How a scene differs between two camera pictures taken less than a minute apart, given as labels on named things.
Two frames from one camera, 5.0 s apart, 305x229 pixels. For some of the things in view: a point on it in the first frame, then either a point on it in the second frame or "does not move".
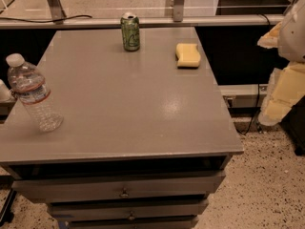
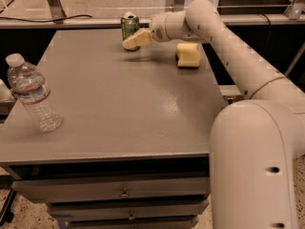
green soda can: [131, 29] does not move
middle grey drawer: [106, 210] does not move
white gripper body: [294, 37] → [157, 28]
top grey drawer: [99, 188] does not move
